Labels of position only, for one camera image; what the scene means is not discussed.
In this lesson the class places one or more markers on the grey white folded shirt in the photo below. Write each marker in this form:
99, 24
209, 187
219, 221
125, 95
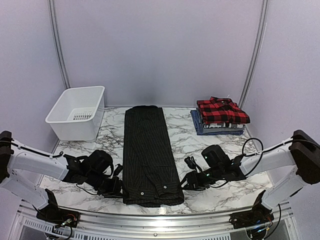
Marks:
224, 126

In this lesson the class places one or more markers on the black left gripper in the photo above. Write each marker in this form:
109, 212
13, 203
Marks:
114, 190

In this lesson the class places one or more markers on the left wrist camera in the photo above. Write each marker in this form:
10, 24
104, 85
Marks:
117, 170

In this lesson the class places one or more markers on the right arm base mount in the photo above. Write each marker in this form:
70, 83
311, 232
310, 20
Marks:
249, 218

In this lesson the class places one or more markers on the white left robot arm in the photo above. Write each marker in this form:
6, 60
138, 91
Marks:
96, 170

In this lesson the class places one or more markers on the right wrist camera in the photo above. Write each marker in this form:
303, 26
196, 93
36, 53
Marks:
191, 163

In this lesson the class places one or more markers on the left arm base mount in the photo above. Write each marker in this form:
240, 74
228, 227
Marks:
59, 216

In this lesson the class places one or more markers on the right aluminium wall post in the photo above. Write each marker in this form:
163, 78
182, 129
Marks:
262, 24

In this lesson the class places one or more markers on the aluminium front rail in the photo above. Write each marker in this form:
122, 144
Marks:
111, 226

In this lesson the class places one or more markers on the aluminium wall post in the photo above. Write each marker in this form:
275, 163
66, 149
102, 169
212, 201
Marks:
262, 24
57, 43

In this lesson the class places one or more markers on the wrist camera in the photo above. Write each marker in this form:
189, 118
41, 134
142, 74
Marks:
191, 163
117, 170

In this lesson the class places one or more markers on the red black plaid shirt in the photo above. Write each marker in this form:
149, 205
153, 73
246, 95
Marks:
221, 110

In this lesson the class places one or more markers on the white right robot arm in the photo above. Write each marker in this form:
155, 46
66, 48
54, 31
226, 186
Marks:
300, 152

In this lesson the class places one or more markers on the white plastic bin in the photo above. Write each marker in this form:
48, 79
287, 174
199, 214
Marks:
77, 114

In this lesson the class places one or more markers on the blue folded shirt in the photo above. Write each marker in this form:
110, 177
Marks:
201, 131

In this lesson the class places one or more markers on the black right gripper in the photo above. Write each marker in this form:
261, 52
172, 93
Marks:
192, 177

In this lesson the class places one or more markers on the black pinstripe long sleeve shirt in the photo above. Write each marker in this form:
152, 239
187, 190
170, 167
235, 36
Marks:
150, 175

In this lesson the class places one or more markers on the left aluminium wall post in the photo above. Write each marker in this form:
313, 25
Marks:
57, 43

